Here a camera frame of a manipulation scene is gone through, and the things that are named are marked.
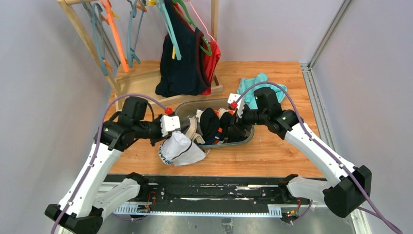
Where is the white grey underwear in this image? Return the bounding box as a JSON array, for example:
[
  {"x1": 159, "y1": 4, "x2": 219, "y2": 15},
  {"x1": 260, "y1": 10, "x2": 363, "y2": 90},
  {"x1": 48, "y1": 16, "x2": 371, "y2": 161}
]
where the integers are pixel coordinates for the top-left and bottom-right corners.
[{"x1": 158, "y1": 131, "x2": 206, "y2": 166}]

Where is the orange hanger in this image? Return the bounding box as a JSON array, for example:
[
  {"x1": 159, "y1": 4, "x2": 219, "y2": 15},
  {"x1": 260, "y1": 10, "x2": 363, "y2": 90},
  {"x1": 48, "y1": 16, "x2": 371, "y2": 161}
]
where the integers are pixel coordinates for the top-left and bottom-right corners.
[{"x1": 100, "y1": 0, "x2": 129, "y2": 72}]

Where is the teal clip hanger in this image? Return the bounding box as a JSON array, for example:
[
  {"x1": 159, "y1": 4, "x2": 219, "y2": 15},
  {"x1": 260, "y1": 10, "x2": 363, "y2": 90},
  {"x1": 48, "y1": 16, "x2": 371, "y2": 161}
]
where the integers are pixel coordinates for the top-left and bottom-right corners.
[{"x1": 146, "y1": 0, "x2": 182, "y2": 60}]

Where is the grey-blue clip hanger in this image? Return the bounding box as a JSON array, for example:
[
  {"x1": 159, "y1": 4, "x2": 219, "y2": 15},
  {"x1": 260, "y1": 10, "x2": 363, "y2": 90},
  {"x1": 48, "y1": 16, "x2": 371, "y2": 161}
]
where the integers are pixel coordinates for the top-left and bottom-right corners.
[{"x1": 80, "y1": 0, "x2": 112, "y2": 76}]

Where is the dark grey cream-band underwear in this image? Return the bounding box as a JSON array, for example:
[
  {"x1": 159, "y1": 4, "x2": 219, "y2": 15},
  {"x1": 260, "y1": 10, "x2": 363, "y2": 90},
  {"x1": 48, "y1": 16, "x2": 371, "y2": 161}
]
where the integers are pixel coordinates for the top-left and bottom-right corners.
[{"x1": 180, "y1": 117, "x2": 206, "y2": 145}]

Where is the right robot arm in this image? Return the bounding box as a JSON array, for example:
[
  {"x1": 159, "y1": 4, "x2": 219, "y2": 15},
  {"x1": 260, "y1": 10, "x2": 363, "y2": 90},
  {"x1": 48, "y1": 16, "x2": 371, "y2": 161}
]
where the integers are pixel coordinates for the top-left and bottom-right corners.
[{"x1": 227, "y1": 87, "x2": 372, "y2": 218}]

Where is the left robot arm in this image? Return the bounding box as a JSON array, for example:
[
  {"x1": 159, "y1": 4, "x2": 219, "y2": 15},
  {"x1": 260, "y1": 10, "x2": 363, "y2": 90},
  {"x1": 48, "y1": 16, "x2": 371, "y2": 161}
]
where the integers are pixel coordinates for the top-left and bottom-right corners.
[{"x1": 45, "y1": 94, "x2": 180, "y2": 234}]

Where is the black underwear in basket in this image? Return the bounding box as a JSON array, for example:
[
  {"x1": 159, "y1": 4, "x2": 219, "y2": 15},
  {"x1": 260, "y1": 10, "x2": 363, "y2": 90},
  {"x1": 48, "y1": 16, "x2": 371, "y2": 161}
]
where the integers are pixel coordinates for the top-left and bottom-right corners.
[{"x1": 220, "y1": 113, "x2": 247, "y2": 143}]

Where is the orange white underwear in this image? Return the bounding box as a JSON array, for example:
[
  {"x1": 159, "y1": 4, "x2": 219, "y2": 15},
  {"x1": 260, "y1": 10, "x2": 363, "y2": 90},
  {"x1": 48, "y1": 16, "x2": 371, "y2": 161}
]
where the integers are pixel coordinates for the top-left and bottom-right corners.
[{"x1": 215, "y1": 108, "x2": 235, "y2": 118}]

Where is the pink thin hanger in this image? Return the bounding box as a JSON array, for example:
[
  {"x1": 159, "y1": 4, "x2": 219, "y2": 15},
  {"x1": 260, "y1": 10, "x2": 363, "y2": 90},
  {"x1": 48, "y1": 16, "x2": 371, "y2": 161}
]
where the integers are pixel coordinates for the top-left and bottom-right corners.
[{"x1": 188, "y1": 0, "x2": 220, "y2": 41}]

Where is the green hanger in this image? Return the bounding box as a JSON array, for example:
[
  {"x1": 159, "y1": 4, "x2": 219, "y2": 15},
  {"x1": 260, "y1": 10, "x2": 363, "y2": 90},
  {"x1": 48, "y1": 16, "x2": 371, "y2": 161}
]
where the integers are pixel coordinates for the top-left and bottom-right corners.
[{"x1": 172, "y1": 0, "x2": 212, "y2": 56}]

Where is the teal cloth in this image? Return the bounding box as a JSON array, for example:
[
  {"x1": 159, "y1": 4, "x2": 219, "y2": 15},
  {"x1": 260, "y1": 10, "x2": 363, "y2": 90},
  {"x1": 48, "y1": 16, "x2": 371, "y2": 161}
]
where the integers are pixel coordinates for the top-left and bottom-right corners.
[{"x1": 236, "y1": 73, "x2": 285, "y2": 109}]

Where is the clear plastic basket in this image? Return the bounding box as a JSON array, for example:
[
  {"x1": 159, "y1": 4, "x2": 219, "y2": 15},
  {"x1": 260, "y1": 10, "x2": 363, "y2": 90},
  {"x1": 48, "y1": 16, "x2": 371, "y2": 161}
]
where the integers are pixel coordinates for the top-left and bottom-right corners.
[{"x1": 175, "y1": 98, "x2": 255, "y2": 150}]

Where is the wooden clothes rack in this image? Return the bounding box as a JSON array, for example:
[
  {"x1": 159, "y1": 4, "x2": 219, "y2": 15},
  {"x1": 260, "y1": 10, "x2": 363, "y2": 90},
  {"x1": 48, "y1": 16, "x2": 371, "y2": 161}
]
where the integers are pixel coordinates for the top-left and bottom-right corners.
[{"x1": 57, "y1": 0, "x2": 224, "y2": 106}]

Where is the dark navy tank top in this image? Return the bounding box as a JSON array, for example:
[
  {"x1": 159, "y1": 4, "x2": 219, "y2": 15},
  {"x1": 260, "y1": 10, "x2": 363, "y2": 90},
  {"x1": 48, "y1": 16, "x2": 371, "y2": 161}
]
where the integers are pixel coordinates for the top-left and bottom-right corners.
[{"x1": 155, "y1": 0, "x2": 211, "y2": 98}]

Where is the red garment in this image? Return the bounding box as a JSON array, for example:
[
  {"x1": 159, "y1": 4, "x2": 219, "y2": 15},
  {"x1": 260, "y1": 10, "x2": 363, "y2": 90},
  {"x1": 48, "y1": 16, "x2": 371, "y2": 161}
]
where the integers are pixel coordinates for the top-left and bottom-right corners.
[{"x1": 200, "y1": 37, "x2": 221, "y2": 96}]

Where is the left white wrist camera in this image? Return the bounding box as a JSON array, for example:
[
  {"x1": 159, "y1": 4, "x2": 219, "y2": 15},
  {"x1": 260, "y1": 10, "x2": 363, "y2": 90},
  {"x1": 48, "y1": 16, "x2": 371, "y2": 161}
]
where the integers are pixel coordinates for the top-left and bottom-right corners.
[{"x1": 160, "y1": 115, "x2": 181, "y2": 137}]

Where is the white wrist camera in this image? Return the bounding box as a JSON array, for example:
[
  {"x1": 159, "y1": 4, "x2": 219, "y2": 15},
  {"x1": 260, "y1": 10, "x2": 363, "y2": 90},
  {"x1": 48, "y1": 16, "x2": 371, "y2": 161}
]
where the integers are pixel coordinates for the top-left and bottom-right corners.
[
  {"x1": 227, "y1": 93, "x2": 245, "y2": 119},
  {"x1": 160, "y1": 115, "x2": 181, "y2": 137}
]

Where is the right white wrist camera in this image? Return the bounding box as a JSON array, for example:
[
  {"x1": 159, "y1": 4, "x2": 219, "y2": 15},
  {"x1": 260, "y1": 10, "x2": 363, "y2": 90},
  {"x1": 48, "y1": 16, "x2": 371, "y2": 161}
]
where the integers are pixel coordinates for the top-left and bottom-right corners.
[{"x1": 227, "y1": 93, "x2": 245, "y2": 119}]

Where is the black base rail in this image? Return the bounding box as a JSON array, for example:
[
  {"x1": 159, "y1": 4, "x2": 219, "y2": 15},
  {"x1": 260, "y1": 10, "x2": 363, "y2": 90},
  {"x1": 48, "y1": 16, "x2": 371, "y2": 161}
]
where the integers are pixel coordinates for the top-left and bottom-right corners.
[{"x1": 103, "y1": 174, "x2": 346, "y2": 223}]

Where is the aluminium frame rail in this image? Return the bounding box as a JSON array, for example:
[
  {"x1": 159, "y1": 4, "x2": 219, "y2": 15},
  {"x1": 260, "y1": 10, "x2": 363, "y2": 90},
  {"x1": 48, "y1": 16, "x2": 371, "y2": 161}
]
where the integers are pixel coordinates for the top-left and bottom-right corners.
[{"x1": 300, "y1": 0, "x2": 364, "y2": 234}]

